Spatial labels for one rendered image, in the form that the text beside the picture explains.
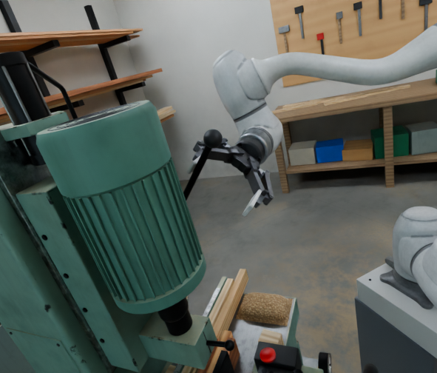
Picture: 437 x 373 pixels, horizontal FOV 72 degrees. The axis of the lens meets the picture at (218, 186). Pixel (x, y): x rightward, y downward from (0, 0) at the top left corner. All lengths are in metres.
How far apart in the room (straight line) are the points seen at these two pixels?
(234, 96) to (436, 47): 0.47
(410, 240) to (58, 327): 0.94
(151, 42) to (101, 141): 3.93
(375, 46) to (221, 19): 1.65
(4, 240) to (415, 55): 0.93
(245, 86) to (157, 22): 3.49
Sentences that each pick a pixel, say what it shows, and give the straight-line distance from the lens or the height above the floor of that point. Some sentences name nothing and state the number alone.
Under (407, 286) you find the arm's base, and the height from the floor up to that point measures 0.73.
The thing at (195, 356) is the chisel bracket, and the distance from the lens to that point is 0.66.
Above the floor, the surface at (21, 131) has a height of 1.51.
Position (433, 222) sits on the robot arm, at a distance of 1.08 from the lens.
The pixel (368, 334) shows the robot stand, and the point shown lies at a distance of 1.41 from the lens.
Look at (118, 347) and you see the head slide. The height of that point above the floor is 1.07.
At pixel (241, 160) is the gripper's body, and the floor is 1.32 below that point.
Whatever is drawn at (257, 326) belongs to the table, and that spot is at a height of 0.90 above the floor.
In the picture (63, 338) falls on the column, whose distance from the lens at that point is 0.72.
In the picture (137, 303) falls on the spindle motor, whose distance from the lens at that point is 0.53.
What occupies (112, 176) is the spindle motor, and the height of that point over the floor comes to 1.43.
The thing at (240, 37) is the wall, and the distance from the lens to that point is 3.81.
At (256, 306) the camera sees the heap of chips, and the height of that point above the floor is 0.93.
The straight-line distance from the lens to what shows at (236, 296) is 0.90.
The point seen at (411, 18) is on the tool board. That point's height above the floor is 1.42.
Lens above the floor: 1.54
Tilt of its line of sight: 22 degrees down
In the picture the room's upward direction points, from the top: 15 degrees counter-clockwise
